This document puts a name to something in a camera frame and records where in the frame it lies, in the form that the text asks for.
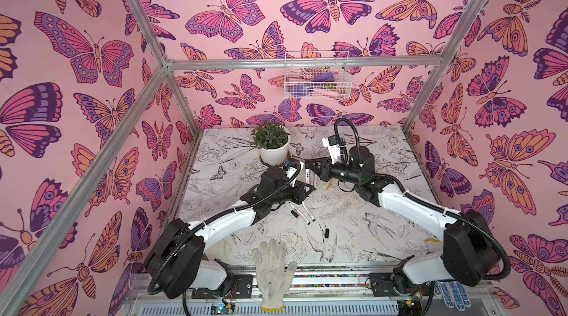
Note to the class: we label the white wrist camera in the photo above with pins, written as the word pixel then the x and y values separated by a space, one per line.
pixel 293 169
pixel 336 148

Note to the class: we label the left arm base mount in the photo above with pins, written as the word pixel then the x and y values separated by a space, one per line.
pixel 239 285

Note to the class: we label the white wire basket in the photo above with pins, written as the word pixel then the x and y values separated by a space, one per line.
pixel 318 78

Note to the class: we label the green circuit board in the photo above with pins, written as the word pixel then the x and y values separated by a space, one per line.
pixel 222 309

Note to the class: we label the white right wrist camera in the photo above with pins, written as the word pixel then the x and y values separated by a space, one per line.
pixel 336 148

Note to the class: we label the green plant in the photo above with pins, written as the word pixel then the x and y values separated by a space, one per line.
pixel 270 136

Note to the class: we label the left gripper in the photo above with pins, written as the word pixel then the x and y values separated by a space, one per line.
pixel 296 192

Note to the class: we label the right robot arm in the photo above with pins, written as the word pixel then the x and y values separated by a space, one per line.
pixel 469 254

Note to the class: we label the white knit glove front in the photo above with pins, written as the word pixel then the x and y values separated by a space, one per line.
pixel 274 276

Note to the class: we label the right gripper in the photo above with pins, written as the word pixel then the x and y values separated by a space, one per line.
pixel 323 171

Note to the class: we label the white plant pot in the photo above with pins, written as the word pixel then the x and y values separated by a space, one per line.
pixel 277 156

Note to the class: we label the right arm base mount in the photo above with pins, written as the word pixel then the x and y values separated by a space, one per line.
pixel 396 285

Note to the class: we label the blue dotted glove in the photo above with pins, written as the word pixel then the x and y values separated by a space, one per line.
pixel 453 294

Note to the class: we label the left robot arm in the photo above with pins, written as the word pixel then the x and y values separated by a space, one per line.
pixel 176 262

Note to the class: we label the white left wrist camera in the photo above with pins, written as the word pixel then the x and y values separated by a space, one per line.
pixel 293 169

